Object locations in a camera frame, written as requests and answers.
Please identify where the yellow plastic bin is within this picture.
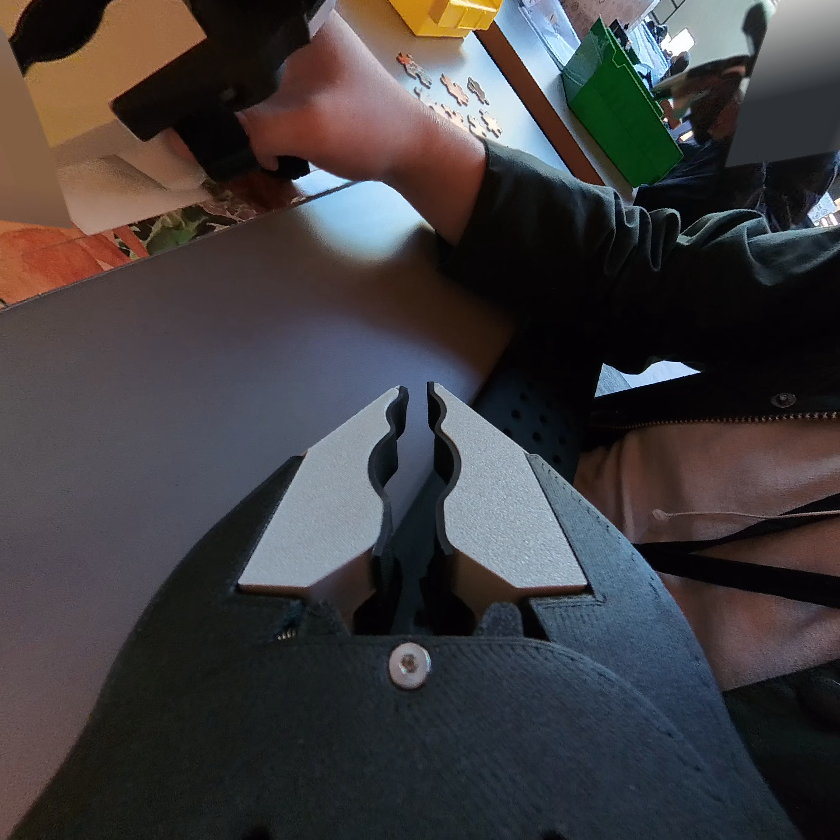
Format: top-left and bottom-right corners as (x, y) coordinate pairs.
(390, 0), (503, 38)

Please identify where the person's right hand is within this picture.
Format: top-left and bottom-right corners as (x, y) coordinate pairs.
(236, 13), (488, 245)

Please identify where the cluster of loose puzzle pieces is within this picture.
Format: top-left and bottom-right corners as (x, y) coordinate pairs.
(395, 52), (503, 140)

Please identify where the puzzle frame tray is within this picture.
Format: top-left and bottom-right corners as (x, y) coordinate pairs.
(0, 177), (362, 306)

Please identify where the white drawstring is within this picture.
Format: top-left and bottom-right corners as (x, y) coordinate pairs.
(653, 507), (840, 524)

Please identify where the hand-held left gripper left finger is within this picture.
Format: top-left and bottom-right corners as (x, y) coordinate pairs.
(236, 386), (410, 632)

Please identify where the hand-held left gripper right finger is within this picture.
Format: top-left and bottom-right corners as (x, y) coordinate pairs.
(427, 381), (589, 611)

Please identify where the person's pink clothing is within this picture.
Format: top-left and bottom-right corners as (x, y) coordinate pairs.
(574, 413), (840, 690)

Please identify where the person's right forearm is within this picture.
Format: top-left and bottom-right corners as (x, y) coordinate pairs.
(436, 141), (840, 408)

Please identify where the grey desk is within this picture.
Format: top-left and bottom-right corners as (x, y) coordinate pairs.
(0, 0), (608, 840)

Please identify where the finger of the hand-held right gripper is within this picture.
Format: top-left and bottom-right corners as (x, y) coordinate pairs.
(10, 0), (209, 150)

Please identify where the green plastic bin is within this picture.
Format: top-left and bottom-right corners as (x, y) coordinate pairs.
(561, 16), (683, 188)

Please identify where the person's dark clothing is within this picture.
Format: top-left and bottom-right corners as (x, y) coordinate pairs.
(591, 367), (840, 434)

